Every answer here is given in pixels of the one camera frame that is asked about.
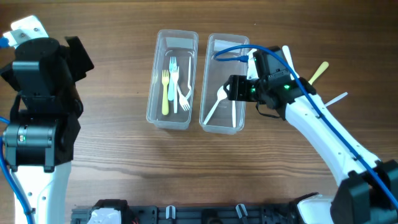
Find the clear plastic container right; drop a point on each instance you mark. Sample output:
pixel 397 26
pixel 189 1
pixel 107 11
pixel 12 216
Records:
pixel 222 116

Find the yellow plastic fork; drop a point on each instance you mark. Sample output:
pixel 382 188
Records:
pixel 165 83

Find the white plastic spoon long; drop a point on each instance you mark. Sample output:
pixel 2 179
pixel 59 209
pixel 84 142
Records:
pixel 221 95

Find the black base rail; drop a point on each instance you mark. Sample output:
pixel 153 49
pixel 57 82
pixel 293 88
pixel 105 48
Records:
pixel 240 213

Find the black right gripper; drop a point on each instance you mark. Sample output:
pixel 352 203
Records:
pixel 237 88

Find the light blue plastic fork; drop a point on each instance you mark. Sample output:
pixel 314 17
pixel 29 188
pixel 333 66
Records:
pixel 172 63

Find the white plastic fork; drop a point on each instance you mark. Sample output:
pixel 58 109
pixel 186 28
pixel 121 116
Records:
pixel 189 78
pixel 183 101
pixel 175 77

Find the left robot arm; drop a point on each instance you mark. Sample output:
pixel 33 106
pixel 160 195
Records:
pixel 37 144

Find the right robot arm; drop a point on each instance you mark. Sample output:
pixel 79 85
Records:
pixel 367 186

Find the yellow plastic spoon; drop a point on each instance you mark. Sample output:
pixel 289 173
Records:
pixel 319 71

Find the clear plastic container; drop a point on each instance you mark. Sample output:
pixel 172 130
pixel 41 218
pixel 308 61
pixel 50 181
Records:
pixel 222 116
pixel 170 101

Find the white spoon translucent handle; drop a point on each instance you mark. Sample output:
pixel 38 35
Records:
pixel 336 99

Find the clear plastic container left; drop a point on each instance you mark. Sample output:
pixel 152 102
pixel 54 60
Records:
pixel 170 101

